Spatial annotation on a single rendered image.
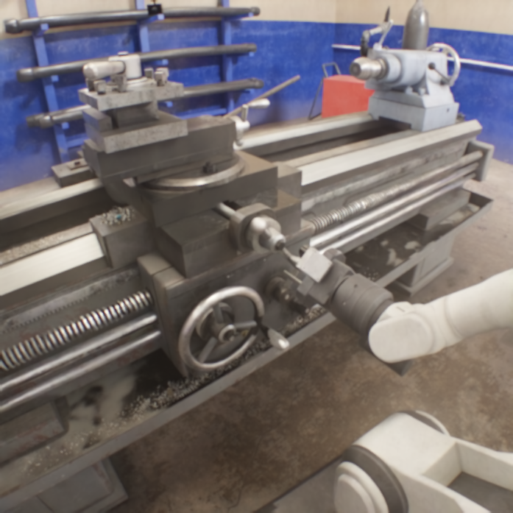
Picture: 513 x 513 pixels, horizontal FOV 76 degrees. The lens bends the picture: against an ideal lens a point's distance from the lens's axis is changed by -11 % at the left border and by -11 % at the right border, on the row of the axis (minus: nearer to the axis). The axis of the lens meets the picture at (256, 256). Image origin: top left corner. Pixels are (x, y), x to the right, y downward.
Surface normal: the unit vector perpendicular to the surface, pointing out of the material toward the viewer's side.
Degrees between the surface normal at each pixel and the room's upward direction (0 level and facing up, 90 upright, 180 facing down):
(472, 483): 36
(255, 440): 0
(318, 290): 40
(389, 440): 22
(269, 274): 90
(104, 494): 90
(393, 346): 76
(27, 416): 0
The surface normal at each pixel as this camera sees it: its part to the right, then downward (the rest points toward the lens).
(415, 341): -0.77, 0.14
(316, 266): 0.27, 0.18
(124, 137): 0.58, 0.44
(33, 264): 0.35, -0.42
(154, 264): -0.01, -0.83
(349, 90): -0.53, 0.48
